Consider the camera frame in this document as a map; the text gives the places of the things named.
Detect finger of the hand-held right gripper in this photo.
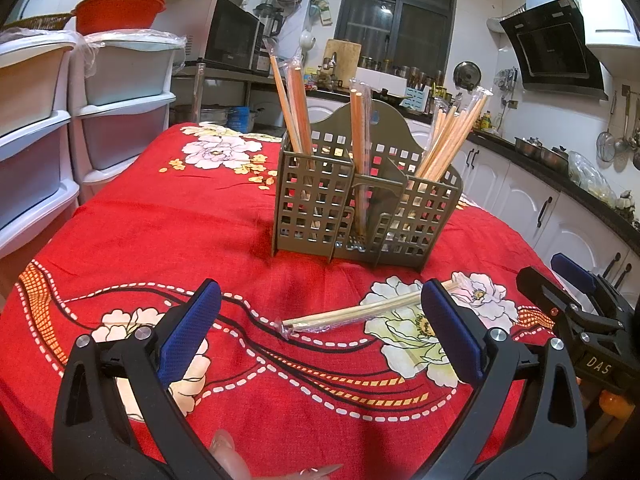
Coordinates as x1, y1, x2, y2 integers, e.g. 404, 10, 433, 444
550, 253, 608, 301
516, 266, 591, 328

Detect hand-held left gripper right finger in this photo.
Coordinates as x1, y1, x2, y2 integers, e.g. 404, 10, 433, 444
420, 279, 588, 480

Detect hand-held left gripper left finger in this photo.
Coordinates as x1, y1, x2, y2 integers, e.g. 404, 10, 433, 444
51, 278, 223, 480

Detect wooden chopstick pair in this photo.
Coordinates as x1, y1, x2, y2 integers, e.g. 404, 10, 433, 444
274, 280, 461, 343
269, 50, 303, 153

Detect bunch of chopsticks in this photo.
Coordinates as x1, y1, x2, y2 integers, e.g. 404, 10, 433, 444
286, 49, 493, 241

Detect grey plastic lattice utensil holder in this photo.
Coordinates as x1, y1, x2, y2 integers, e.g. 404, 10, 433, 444
272, 100, 464, 267

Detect person's left hand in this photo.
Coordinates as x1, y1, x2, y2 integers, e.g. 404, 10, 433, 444
210, 429, 346, 480

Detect white base cabinets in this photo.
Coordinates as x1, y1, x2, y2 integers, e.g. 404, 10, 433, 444
250, 95, 640, 306

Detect clear plastic bag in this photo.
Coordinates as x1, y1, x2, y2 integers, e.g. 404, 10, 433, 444
567, 151, 618, 206

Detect red floral tablecloth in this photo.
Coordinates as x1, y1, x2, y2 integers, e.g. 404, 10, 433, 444
0, 121, 576, 480

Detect black countertop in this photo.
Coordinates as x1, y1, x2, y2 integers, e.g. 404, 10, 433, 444
302, 87, 640, 233

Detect hanging metal strainer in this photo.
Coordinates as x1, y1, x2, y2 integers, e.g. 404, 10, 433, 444
597, 91, 621, 163

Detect hanging metal ladle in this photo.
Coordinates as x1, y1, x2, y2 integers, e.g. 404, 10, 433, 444
614, 92, 632, 153

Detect row of sauce bottles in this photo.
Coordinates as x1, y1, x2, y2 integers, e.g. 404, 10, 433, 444
472, 110, 501, 133

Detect blue packet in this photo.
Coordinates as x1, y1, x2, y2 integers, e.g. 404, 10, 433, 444
227, 106, 252, 133

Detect steel steamer pot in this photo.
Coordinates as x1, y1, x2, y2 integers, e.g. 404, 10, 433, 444
199, 104, 230, 126

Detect hanging dark pot lid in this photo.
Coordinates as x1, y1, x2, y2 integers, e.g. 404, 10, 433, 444
453, 61, 482, 92

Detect black range hood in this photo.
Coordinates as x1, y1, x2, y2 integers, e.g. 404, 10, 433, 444
499, 0, 608, 100

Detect white blue knife block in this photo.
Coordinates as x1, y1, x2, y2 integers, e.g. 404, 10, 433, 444
404, 85, 432, 113

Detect black wok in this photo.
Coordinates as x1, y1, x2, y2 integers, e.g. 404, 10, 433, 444
377, 87, 416, 106

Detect metal shelf rack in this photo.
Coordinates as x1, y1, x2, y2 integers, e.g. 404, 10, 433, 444
170, 62, 286, 141

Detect white rectangular container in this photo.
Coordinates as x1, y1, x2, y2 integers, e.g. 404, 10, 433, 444
356, 71, 407, 92

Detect row of spice jars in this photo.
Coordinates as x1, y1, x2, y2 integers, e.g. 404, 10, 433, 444
357, 55, 446, 88

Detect white drawer tower pale bins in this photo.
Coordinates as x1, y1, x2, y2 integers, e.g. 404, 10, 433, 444
70, 30, 187, 206

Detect wooden cutting board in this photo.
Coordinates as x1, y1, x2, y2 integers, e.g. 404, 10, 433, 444
321, 38, 362, 86

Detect white drawer tower cream bins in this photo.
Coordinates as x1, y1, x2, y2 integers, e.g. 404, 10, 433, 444
0, 30, 81, 261

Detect microwave oven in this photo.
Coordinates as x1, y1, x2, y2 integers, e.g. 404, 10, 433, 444
152, 0, 266, 73

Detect dark window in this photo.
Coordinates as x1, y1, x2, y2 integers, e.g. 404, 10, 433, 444
334, 0, 458, 81

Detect blender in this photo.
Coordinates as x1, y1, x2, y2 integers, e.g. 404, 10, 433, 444
255, 2, 283, 41

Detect red plastic basin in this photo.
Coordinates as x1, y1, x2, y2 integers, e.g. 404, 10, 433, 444
71, 0, 167, 36

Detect woven basket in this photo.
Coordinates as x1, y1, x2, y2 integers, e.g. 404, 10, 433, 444
2, 12, 76, 32

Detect white wall cabinet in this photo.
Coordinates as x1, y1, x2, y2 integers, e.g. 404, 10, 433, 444
572, 0, 640, 63

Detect silver hood duct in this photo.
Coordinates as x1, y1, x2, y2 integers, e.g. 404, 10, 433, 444
487, 4, 528, 31

